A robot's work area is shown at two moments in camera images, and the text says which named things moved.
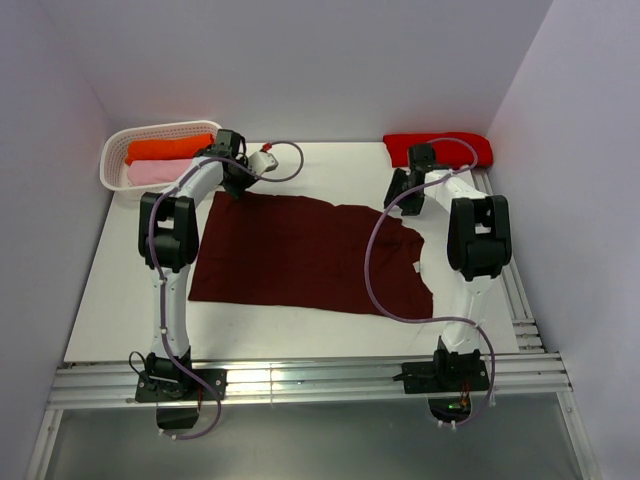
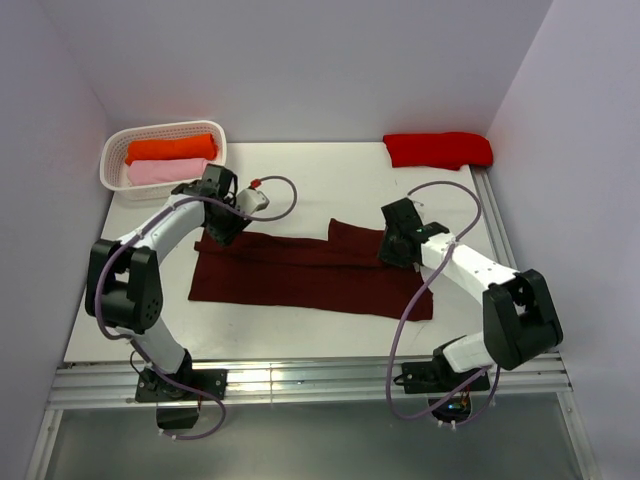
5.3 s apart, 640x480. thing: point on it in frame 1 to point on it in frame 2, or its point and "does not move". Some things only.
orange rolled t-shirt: (179, 147) does not move
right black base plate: (446, 374) does not move
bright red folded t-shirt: (446, 153) does not move
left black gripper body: (235, 185) to (225, 227)
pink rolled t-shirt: (166, 170) does not move
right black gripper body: (400, 184) to (390, 251)
